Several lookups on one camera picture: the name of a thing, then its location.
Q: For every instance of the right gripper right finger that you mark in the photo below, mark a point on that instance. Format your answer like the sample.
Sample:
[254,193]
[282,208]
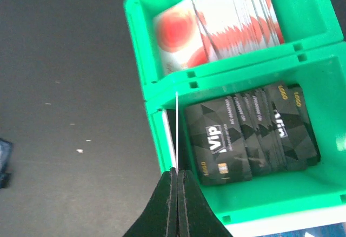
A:
[195,217]

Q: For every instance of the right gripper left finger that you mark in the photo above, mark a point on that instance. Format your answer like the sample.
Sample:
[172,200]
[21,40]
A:
[159,217]

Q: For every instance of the blue card holder wallet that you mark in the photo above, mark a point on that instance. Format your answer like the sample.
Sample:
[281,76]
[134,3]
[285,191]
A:
[6,151]

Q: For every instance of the green bin with black cards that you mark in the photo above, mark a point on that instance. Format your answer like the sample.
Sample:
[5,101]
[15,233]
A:
[321,74]

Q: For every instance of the black VIP card stack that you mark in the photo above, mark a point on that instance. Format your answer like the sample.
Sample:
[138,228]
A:
[253,133]

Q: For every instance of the white bin with blue cards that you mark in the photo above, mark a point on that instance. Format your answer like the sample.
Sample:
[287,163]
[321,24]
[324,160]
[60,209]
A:
[289,222]

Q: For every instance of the green bin with red cards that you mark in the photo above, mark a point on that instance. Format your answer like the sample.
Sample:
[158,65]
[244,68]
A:
[305,24]

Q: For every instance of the red white card stack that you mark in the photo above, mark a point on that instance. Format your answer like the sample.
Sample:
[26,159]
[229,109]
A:
[195,32]

